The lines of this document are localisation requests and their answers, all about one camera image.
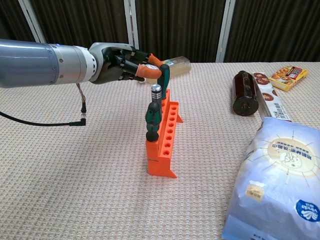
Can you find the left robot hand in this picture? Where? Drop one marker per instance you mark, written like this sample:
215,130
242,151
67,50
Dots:
110,65

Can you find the black metal precision screwdriver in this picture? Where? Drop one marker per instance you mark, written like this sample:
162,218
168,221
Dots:
156,95

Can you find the small teal screwdriver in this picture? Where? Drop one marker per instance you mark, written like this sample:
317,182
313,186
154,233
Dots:
166,80

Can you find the large green black screwdriver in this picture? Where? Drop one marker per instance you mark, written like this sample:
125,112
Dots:
152,122

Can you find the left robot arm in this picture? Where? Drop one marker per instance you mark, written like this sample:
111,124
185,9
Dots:
37,62

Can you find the orange tool holder rack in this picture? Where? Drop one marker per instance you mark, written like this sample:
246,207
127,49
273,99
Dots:
156,160

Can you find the dark pleated curtain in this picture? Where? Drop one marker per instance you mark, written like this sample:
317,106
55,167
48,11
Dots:
82,20

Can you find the clear juice bottle white cap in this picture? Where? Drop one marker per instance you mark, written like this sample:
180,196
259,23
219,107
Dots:
178,66

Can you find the dark brown bottle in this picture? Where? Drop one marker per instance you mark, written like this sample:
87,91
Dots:
245,92

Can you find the beige woven tablecloth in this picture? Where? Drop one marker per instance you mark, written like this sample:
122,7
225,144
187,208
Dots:
75,200

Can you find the long white baking paper box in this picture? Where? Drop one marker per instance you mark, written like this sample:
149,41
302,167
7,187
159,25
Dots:
271,102

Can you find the yellow snack box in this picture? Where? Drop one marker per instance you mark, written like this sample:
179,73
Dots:
287,78

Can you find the blue white tissue pack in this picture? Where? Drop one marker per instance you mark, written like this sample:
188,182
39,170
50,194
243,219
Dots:
270,175

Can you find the grey metal partition post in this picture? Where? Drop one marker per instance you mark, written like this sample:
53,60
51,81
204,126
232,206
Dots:
225,32
132,25
30,20

